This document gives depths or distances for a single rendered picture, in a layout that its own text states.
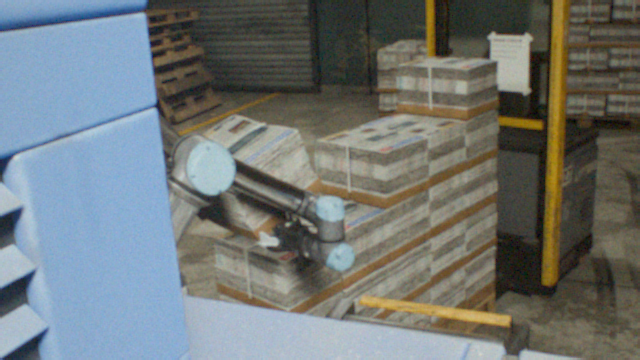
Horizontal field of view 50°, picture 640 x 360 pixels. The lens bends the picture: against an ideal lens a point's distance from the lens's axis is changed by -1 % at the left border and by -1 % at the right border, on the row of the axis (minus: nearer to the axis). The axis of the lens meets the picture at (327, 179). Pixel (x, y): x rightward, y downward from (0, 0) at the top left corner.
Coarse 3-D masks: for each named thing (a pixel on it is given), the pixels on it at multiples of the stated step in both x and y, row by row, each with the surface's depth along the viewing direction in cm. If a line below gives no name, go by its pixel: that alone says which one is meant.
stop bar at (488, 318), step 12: (360, 300) 198; (372, 300) 197; (384, 300) 197; (396, 300) 196; (420, 312) 192; (432, 312) 190; (444, 312) 189; (456, 312) 188; (468, 312) 187; (480, 312) 187; (504, 324) 182
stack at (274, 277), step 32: (448, 192) 299; (352, 224) 253; (384, 224) 265; (416, 224) 283; (224, 256) 247; (256, 256) 234; (288, 256) 229; (416, 256) 286; (448, 256) 306; (256, 288) 238; (288, 288) 228; (320, 288) 241; (352, 288) 255; (384, 288) 271; (448, 288) 311; (416, 320) 294
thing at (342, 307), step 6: (342, 300) 202; (348, 300) 202; (336, 306) 199; (342, 306) 199; (348, 306) 199; (354, 306) 202; (330, 312) 196; (336, 312) 196; (342, 312) 195; (348, 312) 197; (354, 312) 202; (330, 318) 192; (336, 318) 192; (342, 318) 193
